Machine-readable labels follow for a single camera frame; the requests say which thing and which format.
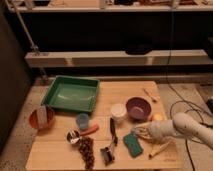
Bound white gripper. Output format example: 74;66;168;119
131;121;174;142

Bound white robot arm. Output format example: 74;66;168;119
132;112;213;150

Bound purple bowl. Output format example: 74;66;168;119
126;97;151;121

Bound grey sponge in bowl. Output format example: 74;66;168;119
37;106;47;129

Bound orange bowl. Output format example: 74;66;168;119
29;106;55;130

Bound yellow apple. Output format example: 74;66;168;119
151;114;164;121

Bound green sponge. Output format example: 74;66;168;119
123;133;143;158

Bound wooden spoon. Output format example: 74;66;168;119
143;88;158;103

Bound white cup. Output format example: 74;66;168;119
110;103;127;123

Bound orange carrot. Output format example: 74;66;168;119
80;124;99;136

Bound bunch of dark grapes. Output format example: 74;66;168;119
78;137;95;171

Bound metal shelf rack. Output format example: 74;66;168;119
4;0;213;68

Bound blue cup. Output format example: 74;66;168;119
76;113;89;130

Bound silver measuring scoop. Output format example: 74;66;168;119
67;130;80;144

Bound green plastic tray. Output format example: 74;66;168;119
41;76;100;114

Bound black floor cable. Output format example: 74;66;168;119
165;6;213;171

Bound black handled brush tool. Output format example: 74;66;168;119
100;118;118;165

